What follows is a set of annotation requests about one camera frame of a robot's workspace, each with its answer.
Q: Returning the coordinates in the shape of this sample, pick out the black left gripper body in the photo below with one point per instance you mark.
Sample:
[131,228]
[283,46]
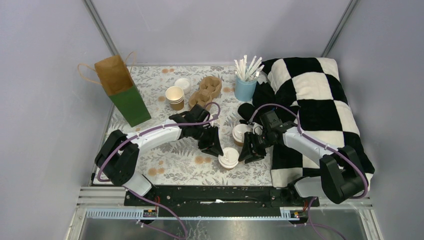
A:
[199,129]

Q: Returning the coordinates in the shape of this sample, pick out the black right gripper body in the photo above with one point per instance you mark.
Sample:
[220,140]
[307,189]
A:
[264,140]

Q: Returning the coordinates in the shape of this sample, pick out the brown paper cup with lid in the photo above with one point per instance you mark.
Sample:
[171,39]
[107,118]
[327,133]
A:
[238,133]

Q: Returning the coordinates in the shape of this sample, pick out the brown pulp cup carrier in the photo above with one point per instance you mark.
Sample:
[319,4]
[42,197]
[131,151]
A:
[209,89]

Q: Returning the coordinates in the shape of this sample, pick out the stack of white cup lids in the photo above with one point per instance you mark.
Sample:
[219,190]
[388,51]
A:
[185,84]

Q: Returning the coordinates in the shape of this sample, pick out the green brown paper bag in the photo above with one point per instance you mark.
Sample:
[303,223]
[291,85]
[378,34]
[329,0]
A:
[115,78]

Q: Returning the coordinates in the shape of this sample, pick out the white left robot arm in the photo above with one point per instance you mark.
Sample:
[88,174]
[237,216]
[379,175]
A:
[118,156]

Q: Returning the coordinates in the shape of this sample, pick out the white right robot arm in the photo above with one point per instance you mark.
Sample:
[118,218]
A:
[341,174]

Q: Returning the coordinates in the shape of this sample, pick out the stack of brown paper cups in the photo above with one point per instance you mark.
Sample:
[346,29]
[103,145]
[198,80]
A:
[175,97]

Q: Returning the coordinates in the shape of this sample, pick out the black cloth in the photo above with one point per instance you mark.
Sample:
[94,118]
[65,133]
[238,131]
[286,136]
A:
[263,94]

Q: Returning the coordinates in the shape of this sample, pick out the floral table mat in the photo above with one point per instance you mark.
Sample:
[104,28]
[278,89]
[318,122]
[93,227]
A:
[181,162]

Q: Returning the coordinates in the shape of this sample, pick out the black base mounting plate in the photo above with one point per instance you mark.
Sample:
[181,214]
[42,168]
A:
[223,201]

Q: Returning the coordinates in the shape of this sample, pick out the blue straw holder cup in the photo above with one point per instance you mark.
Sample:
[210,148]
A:
[244,90]

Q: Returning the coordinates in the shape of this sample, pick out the black white checkered blanket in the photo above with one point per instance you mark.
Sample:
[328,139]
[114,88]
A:
[309,88]

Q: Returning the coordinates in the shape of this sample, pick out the white wrapped straws bundle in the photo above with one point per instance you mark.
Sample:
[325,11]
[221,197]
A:
[248,71]

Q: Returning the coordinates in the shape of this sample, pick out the aluminium frame rail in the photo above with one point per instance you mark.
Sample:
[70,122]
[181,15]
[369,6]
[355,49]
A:
[101,214]

